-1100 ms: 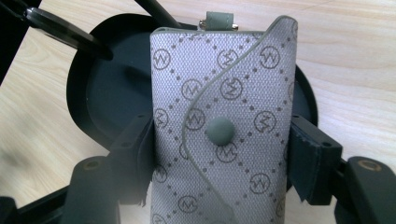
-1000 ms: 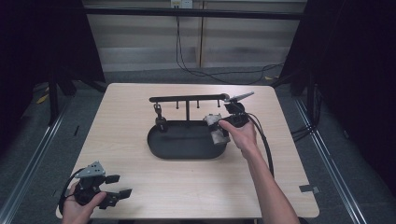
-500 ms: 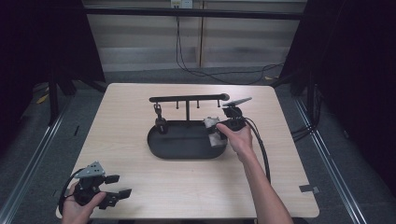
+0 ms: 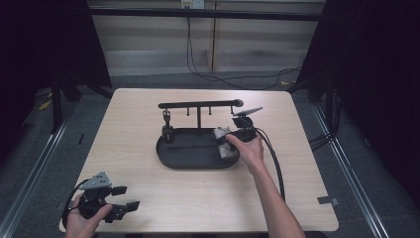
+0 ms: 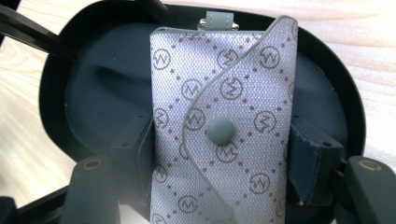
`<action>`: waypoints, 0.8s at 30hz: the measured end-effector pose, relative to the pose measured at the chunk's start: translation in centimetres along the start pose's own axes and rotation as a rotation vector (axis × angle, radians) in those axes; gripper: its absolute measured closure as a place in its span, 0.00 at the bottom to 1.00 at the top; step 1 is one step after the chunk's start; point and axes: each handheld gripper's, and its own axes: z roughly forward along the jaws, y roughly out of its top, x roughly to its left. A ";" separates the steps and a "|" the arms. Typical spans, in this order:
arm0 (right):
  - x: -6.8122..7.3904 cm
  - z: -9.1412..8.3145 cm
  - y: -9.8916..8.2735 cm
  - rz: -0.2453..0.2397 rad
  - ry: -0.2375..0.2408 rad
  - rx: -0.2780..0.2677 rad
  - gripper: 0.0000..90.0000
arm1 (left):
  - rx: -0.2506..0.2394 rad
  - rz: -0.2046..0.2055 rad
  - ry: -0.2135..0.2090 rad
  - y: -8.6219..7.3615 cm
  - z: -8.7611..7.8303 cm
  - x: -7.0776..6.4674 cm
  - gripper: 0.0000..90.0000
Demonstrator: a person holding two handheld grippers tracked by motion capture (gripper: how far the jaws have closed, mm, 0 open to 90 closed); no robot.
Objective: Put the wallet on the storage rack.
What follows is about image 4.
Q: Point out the black car key with clip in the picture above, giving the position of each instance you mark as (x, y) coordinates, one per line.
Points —
(167, 130)

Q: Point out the person's right hand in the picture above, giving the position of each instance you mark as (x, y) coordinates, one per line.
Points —
(249, 152)

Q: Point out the metal floor rail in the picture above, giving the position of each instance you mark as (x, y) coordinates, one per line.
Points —
(29, 175)
(350, 175)

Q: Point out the black curtain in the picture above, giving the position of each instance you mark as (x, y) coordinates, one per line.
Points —
(39, 43)
(379, 82)

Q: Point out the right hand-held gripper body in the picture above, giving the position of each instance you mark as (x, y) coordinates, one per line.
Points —
(246, 127)

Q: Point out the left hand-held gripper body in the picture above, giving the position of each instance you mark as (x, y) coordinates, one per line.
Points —
(94, 198)

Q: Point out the yellow tape scrap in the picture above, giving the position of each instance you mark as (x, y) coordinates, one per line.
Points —
(45, 105)

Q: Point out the white wall socket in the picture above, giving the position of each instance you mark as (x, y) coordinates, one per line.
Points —
(192, 3)

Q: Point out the black key rack with tray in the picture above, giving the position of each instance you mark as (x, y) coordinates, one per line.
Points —
(194, 148)

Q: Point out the black stand post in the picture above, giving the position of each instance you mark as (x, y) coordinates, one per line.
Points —
(56, 105)

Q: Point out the black horizontal bar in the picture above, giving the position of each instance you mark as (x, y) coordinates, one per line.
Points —
(204, 14)

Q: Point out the person's left hand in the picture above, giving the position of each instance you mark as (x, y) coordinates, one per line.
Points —
(82, 224)

